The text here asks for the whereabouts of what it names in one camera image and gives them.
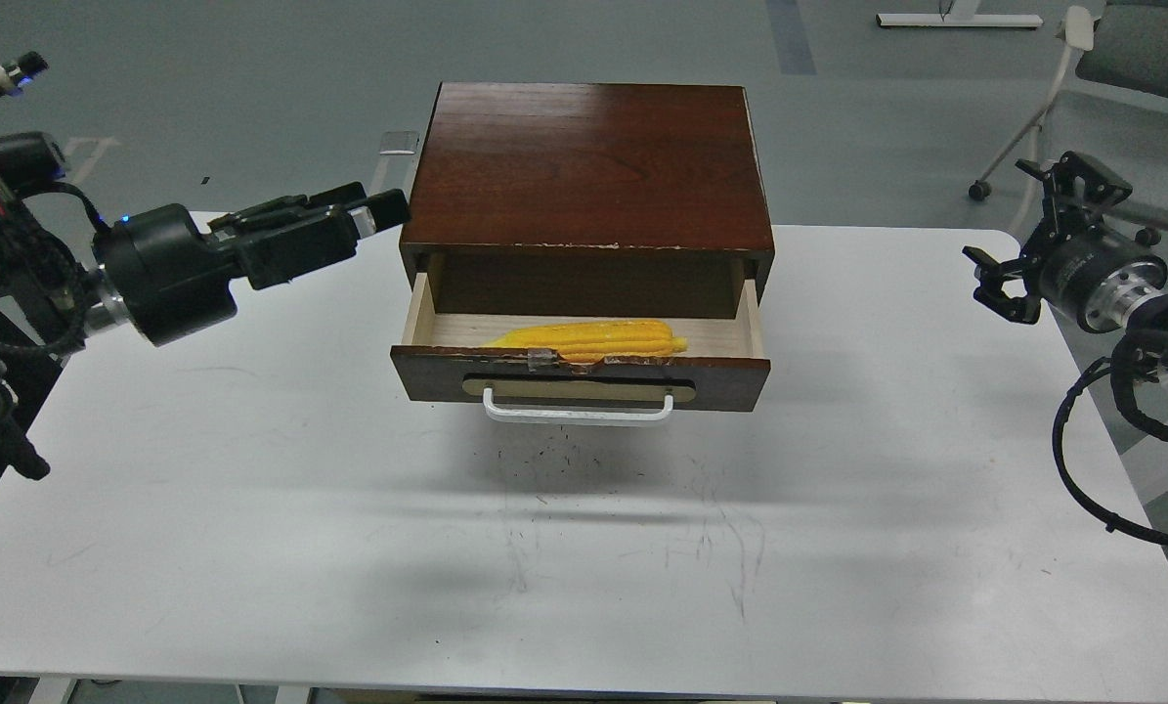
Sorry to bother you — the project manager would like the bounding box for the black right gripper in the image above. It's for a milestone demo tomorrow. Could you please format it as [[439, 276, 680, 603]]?
[[962, 151, 1168, 334]]

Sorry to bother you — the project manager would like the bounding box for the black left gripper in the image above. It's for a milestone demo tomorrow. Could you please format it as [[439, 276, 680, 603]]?
[[92, 182, 411, 346]]

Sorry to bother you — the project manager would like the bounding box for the wooden drawer with white handle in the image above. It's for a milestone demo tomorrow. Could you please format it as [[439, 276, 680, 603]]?
[[391, 272, 771, 424]]

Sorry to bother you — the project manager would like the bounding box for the yellow corn cob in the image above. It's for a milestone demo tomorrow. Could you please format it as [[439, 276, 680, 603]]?
[[482, 318, 689, 364]]

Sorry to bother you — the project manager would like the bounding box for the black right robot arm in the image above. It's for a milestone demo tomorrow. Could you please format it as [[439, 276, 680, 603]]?
[[964, 152, 1168, 442]]

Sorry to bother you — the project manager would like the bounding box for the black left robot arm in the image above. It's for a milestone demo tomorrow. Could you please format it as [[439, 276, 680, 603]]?
[[0, 132, 412, 480]]

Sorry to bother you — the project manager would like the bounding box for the grey office chair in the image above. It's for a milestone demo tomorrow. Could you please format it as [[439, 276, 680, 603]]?
[[993, 1, 1168, 233]]

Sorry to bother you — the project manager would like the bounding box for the dark wooden cabinet box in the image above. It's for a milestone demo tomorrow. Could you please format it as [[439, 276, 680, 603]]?
[[399, 83, 776, 288]]

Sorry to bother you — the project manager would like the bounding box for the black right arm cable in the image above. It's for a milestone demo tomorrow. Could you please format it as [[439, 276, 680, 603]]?
[[1052, 354, 1168, 551]]

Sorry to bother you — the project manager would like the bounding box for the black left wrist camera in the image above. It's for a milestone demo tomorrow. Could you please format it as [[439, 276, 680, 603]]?
[[0, 132, 68, 198]]

